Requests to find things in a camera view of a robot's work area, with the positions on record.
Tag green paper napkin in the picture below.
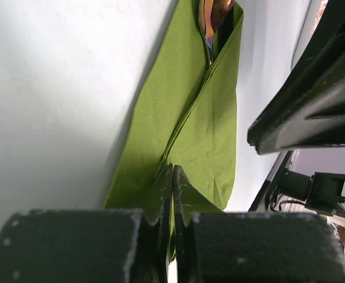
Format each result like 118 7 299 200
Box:
102 0 245 263

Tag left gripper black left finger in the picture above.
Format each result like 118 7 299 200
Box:
0 165 173 282

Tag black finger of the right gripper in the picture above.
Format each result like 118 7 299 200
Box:
247 1 345 154

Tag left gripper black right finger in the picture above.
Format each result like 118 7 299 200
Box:
172 166 345 282

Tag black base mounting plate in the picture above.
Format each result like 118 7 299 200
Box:
248 150 293 212

